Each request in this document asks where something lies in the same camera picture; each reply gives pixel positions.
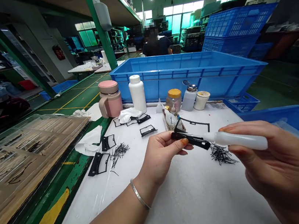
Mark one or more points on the black frame with clear window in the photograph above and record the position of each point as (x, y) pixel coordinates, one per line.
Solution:
(108, 142)
(148, 130)
(98, 163)
(142, 119)

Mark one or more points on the thin black gasket outline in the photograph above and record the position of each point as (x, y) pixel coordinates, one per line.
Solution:
(115, 122)

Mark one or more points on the person's right hand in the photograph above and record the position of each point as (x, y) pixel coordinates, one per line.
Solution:
(287, 165)

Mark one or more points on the pile of black pins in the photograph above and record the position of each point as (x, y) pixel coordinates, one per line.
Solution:
(119, 152)
(222, 156)

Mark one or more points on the green metal shelf rack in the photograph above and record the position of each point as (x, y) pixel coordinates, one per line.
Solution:
(100, 41)

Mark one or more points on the pump dispenser bottle, metal top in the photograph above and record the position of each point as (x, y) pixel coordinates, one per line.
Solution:
(188, 98)

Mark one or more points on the small blue basket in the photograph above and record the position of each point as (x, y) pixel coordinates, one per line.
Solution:
(244, 102)

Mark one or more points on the white table with parts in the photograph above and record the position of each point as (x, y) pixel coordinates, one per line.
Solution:
(87, 67)

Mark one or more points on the dark red bag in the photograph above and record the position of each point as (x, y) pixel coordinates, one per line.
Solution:
(2, 110)

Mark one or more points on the large thin black gasket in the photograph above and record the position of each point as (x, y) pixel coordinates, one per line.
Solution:
(207, 126)

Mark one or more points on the tall white plastic bottle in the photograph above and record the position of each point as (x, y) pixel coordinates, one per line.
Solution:
(137, 94)

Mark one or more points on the shallow blue tray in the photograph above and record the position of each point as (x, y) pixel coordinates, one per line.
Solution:
(61, 87)

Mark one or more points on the grey plastic cover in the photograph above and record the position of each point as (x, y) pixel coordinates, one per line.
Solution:
(102, 11)

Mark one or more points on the clear bag of tools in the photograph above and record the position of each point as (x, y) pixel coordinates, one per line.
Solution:
(169, 120)

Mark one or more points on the clear jar with yellow lid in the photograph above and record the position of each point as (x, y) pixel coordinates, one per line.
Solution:
(173, 100)

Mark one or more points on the white cloth rag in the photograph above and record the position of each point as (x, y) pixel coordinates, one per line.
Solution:
(87, 144)

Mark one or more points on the white work board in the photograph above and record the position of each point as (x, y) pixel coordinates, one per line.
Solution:
(194, 194)

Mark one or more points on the crumpled white cloth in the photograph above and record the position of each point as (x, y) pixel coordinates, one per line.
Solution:
(129, 114)

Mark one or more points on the white squeeze bottle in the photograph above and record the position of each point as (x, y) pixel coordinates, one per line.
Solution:
(242, 140)

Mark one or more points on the stack of blue crates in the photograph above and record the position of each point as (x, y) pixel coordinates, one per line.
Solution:
(235, 27)

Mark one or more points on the person's left hand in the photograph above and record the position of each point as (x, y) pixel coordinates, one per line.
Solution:
(158, 158)

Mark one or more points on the black plastic frame part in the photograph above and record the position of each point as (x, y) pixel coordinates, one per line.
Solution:
(195, 141)

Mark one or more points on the stack of clear plastic trays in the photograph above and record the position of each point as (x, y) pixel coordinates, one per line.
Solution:
(20, 160)

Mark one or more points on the large blue plastic crate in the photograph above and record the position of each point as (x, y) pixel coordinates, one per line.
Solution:
(189, 75)

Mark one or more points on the red bin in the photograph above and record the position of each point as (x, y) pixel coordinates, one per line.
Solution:
(26, 84)

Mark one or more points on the pink lidded mug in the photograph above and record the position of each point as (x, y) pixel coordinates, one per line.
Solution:
(110, 100)

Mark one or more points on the small white jar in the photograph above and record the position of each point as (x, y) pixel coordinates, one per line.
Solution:
(201, 101)

